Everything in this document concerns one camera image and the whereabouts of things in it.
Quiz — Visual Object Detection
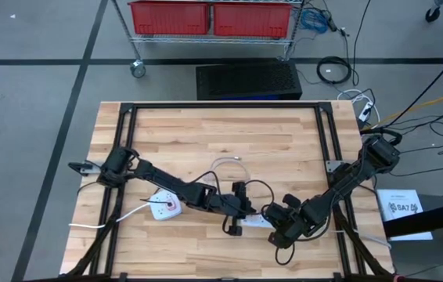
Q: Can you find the white power strip cord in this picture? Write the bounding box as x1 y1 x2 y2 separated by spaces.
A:
67 202 153 230

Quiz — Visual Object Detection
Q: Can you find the black table frame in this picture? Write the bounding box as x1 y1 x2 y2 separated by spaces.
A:
60 101 394 282

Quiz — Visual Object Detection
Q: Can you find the black hanging cable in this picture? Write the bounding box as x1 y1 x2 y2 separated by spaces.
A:
351 0 373 86

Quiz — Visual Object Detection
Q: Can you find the red plastic bin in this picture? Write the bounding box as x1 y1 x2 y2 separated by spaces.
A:
212 2 293 39
128 0 211 36

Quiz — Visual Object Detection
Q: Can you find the black tangled floor cable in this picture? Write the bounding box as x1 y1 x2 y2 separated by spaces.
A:
385 107 443 177

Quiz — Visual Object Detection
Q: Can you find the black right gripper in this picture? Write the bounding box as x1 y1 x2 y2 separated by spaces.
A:
262 194 312 250

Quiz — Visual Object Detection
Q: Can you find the black diagonal floor cable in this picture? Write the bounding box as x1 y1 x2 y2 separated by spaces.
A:
381 38 443 130

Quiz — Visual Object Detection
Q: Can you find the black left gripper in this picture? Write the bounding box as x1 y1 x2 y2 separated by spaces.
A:
207 182 258 237

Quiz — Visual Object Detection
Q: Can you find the black cable coil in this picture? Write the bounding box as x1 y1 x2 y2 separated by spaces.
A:
316 56 354 85

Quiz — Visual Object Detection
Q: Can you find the white USB cable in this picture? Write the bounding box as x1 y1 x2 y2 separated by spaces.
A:
208 156 252 183

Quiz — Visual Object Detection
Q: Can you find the black USB cable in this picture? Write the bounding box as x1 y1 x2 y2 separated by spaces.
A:
140 198 175 207

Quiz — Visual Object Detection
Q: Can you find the black caster wheel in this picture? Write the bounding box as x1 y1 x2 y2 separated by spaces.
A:
424 0 443 23

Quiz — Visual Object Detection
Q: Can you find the white floor power strip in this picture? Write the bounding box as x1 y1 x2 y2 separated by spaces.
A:
358 101 375 122

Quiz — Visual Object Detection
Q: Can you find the white printed booklet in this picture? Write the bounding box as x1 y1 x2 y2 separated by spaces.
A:
376 189 434 241

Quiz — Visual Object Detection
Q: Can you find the black perforated computer case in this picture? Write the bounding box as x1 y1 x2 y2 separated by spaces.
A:
196 60 304 101

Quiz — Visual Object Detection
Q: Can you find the yellow cable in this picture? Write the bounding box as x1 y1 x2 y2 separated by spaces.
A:
362 89 443 130

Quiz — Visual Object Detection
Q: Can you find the black side stand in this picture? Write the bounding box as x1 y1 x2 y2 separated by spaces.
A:
381 193 443 282

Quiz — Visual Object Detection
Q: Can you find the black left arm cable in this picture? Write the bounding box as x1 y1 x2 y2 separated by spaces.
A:
192 170 276 215

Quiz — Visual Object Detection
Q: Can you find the blue cable coil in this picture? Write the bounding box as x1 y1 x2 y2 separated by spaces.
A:
299 7 330 34

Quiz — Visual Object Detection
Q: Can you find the chrome wire shelf rack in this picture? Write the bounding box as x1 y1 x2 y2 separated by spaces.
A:
110 0 305 78

